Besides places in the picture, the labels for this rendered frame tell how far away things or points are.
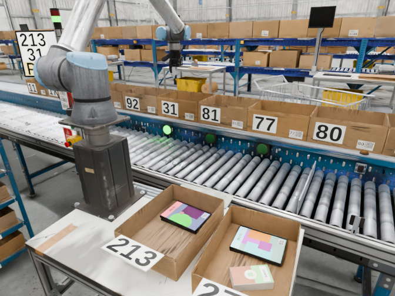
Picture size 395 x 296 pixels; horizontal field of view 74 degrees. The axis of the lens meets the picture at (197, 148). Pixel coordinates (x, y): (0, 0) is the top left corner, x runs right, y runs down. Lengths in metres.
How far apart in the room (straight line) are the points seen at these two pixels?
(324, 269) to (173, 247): 1.34
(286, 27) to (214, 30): 1.70
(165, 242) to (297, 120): 1.08
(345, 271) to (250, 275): 1.34
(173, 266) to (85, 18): 1.10
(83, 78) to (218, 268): 0.87
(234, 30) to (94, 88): 5.76
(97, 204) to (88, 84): 0.56
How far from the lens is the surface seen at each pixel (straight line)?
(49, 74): 1.27
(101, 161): 1.18
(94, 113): 1.15
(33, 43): 2.19
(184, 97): 2.37
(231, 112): 1.84
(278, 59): 6.12
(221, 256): 1.05
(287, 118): 1.73
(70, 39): 1.34
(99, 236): 1.22
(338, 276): 2.17
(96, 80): 1.14
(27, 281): 2.29
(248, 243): 1.07
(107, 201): 1.28
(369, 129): 1.70
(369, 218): 1.42
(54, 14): 1.89
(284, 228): 1.13
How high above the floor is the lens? 1.52
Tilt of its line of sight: 24 degrees down
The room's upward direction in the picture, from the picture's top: 1 degrees counter-clockwise
